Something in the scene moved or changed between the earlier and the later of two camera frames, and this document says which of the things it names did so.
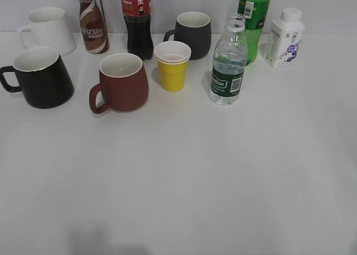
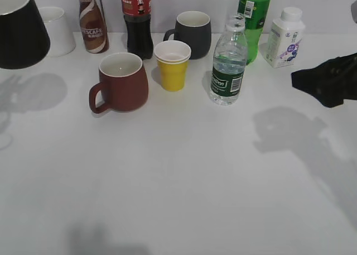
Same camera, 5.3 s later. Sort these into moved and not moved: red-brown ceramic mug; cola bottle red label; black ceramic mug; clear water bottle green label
Moved: black ceramic mug
Not moved: clear water bottle green label; red-brown ceramic mug; cola bottle red label
